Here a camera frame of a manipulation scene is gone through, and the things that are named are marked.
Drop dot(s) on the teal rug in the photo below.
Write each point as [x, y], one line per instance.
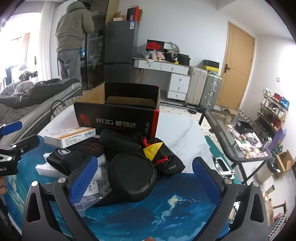
[212, 148]

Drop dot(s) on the glass display cabinet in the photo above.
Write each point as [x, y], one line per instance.
[94, 58]

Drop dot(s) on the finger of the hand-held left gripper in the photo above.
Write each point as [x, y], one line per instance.
[11, 128]
[25, 143]

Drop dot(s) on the grey fridge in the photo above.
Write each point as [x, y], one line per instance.
[120, 46]

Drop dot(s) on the black bag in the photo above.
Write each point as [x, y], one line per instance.
[183, 59]

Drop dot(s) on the clear plastic bag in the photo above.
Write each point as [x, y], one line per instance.
[97, 187]

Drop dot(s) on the black pouch red print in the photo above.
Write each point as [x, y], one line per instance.
[90, 146]

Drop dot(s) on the orange curtain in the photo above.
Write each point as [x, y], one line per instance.
[26, 46]

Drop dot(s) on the red black shoe box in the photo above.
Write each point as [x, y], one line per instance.
[155, 45]

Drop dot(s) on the person's left hand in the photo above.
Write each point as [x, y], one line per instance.
[2, 188]

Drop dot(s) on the wooden door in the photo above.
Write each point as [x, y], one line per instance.
[238, 69]

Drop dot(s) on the black slippers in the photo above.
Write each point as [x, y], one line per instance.
[192, 110]

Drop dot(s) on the shoe rack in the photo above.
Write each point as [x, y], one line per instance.
[272, 111]

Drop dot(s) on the yellow tag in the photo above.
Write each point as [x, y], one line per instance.
[152, 150]

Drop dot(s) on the black cardboard box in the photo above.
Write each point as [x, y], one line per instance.
[120, 120]

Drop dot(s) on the silver suitcase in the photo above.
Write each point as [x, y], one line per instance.
[211, 90]

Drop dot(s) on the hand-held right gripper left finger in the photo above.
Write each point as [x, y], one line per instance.
[83, 180]

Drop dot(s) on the small black box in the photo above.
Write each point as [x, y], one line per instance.
[242, 127]

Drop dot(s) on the desk clutter pile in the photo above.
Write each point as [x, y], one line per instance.
[157, 55]

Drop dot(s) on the open cardboard box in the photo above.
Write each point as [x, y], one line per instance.
[285, 162]

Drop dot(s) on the small cardboard box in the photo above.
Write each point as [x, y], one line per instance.
[119, 16]

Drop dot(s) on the glass table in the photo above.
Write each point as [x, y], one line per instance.
[222, 125]

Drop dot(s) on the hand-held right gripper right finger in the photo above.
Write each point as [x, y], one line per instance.
[207, 180]

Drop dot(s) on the beige suitcase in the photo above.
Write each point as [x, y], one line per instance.
[196, 85]

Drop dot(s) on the yellow black box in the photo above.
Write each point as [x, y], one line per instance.
[211, 63]

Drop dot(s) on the grey duvet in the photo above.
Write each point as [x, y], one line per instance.
[34, 92]

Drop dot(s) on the purple bag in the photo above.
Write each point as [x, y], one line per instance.
[278, 139]

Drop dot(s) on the white desk with drawers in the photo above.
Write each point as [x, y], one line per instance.
[166, 67]

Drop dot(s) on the white orange small carton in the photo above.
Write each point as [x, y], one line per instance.
[69, 136]

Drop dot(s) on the black red tall box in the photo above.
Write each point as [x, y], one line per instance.
[132, 12]

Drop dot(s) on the round mirror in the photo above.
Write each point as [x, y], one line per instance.
[172, 46]

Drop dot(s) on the blue desk mat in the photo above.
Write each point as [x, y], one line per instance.
[161, 208]

